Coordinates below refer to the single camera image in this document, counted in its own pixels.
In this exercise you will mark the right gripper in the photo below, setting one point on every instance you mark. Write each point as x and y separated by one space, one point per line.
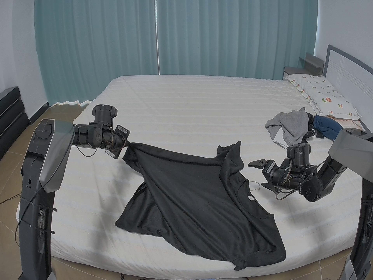
278 178

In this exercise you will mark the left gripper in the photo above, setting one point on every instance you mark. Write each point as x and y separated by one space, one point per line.
119 144

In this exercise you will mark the black T-shirt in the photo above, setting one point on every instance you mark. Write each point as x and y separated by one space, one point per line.
198 197

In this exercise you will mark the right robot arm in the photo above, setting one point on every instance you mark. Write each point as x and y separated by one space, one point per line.
349 153

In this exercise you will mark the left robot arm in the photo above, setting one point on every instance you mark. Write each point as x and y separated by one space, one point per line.
49 153

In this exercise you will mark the pile of clothes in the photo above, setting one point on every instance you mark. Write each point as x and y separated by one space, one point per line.
291 124

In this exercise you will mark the bed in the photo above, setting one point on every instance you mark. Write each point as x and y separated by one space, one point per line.
189 112

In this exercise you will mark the dark blue garment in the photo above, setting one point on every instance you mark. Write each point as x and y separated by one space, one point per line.
327 125

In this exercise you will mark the white printed pillow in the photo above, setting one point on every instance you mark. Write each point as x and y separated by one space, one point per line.
323 95

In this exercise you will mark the blue-green curtain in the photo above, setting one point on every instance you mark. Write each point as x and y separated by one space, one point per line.
96 39
233 31

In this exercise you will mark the black chest of drawers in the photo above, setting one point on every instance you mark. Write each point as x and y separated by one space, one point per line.
11 115

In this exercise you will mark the grey bedside table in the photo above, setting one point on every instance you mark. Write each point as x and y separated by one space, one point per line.
313 61

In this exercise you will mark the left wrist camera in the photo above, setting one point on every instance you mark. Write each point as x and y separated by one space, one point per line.
122 130

